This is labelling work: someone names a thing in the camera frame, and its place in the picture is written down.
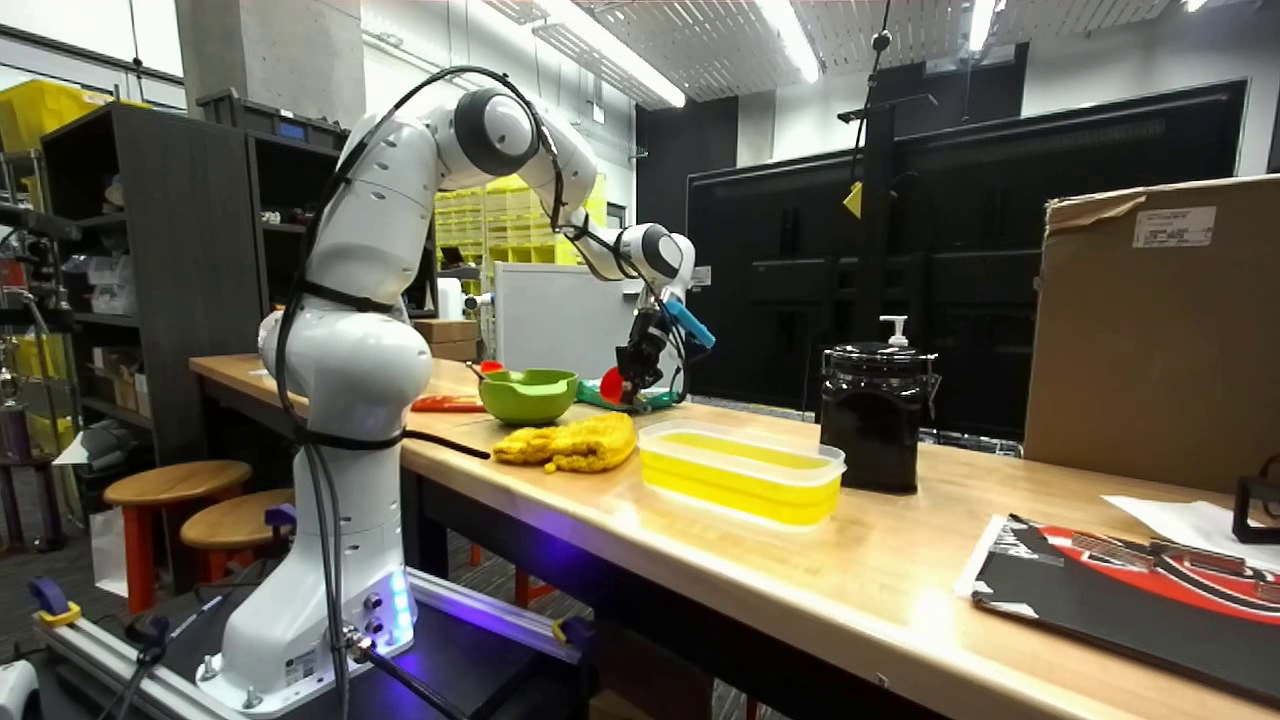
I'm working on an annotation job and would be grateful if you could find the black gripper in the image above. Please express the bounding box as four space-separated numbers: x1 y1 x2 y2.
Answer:
616 304 681 409

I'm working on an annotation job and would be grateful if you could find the green plastic bowl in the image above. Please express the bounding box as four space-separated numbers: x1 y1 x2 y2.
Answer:
475 364 586 432

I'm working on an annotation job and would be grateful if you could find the yellow knitted cloth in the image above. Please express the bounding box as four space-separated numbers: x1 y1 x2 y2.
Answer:
492 414 639 481

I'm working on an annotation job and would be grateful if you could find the grey cabinet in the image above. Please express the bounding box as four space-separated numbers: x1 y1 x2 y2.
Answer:
492 262 693 393

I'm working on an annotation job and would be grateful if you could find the yellow plastic container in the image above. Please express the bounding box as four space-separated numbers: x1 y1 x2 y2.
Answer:
635 428 853 530

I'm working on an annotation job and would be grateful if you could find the large black screen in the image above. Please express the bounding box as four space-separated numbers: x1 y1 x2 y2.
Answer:
681 81 1251 446

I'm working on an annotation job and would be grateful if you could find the yellow storage bins rack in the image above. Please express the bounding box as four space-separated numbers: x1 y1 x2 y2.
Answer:
433 172 613 271

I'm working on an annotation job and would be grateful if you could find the black jar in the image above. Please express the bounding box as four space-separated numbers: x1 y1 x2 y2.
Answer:
817 341 944 497

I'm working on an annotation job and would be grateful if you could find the black pole stand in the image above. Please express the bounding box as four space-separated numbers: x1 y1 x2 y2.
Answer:
836 0 923 351

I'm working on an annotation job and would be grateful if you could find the ceiling light strip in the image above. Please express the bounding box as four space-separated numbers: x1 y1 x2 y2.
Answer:
753 0 827 88
533 0 693 114

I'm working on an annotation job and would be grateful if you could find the robot mounting platform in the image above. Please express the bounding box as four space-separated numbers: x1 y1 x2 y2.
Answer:
36 565 597 720

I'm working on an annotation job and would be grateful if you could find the round wooden stool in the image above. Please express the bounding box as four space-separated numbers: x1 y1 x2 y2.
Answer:
178 483 299 592
99 458 255 621

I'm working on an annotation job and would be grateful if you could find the dark shelf unit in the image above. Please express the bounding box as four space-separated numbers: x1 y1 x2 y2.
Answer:
36 98 443 465

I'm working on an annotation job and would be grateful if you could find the red black magazine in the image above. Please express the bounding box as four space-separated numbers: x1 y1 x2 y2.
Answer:
955 514 1280 711

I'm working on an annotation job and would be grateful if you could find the cardboard box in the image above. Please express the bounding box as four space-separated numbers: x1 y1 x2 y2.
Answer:
1021 177 1280 491

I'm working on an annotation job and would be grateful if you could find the white paper sheet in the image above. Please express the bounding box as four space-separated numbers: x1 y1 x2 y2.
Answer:
1099 491 1280 577

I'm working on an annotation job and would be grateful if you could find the cluttered metal shelf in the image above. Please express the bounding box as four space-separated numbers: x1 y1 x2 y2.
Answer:
0 157 84 556

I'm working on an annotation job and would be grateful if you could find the blue yellow clamp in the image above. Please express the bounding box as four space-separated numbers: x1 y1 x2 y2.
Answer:
28 573 87 631

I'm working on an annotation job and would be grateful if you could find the yellow crate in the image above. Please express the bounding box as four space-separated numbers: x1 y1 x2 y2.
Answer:
0 71 112 157

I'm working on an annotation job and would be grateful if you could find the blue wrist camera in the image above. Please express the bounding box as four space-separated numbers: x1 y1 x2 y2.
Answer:
660 291 720 351

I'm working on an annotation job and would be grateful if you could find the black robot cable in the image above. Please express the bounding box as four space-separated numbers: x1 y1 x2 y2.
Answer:
265 60 643 720

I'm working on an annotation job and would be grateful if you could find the small black frame object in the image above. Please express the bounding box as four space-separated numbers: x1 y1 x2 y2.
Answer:
1232 458 1280 552

